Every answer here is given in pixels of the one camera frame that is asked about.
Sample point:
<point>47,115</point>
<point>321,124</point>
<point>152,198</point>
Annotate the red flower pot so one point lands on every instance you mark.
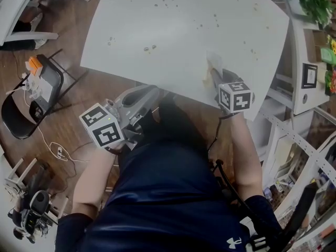
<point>333,83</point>

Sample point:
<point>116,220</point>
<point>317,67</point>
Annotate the small white table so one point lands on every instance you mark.
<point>15,9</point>

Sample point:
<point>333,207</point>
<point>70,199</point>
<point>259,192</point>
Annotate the grey handheld device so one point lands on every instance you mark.
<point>39,201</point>

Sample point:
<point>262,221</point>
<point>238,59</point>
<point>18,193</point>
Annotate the person's black trousers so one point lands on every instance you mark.
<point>178,125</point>

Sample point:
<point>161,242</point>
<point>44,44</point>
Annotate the person's right forearm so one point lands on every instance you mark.
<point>246,156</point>

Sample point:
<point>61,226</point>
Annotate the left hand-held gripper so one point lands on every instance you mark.
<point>107,135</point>

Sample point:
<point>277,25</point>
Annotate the green potted plant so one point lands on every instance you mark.
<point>315,5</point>

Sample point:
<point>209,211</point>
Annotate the black pouch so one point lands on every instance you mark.
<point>36,109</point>

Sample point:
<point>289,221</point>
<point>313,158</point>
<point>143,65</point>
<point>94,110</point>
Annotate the person's navy shirt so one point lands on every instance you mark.
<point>162,201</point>

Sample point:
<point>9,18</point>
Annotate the white paper sheet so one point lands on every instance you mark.
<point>46,89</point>

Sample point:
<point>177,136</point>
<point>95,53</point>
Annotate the green box yellow flowers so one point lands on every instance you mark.
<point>328,55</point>

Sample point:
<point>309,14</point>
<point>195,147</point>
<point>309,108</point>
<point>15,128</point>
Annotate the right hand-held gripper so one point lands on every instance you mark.
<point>241,101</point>

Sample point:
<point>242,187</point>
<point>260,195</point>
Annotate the white cleaning wipe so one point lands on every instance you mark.
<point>215,59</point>

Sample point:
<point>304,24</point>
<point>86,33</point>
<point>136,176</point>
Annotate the white table with crumbs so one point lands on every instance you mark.
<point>170,35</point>

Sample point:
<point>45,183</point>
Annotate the black folding chair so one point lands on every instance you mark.
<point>15,119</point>

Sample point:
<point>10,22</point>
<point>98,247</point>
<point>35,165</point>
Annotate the white shelf desk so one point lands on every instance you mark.
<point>298,83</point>

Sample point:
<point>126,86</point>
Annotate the person's left forearm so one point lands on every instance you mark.
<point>92,180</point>

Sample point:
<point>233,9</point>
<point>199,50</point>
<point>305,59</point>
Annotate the black framed picture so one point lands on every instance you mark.
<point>311,75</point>

